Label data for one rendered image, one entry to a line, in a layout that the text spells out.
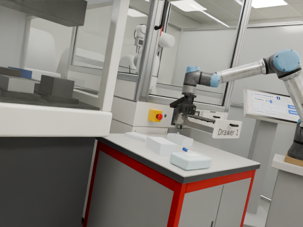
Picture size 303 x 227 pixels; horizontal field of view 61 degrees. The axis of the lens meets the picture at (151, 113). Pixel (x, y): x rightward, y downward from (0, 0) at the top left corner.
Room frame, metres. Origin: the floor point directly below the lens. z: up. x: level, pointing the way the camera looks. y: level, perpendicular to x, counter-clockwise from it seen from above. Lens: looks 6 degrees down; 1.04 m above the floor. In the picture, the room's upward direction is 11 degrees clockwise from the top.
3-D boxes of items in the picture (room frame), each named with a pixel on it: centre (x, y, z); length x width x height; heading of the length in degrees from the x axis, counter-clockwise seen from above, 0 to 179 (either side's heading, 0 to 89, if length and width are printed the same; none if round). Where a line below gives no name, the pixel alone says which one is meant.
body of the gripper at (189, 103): (1.47, -0.19, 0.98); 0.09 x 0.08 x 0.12; 41
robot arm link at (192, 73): (1.48, -0.19, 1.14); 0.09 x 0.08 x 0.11; 80
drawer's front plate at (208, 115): (2.01, -0.47, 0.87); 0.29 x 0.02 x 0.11; 135
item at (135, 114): (2.16, 0.06, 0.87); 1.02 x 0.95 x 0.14; 135
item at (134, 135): (1.36, 0.04, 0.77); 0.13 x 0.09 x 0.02; 61
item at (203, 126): (1.71, -0.33, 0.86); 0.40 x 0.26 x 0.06; 45
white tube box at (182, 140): (1.44, -0.18, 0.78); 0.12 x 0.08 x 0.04; 41
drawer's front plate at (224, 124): (1.56, -0.47, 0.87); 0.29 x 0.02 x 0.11; 135
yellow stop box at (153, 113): (1.54, -0.03, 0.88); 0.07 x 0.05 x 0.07; 135
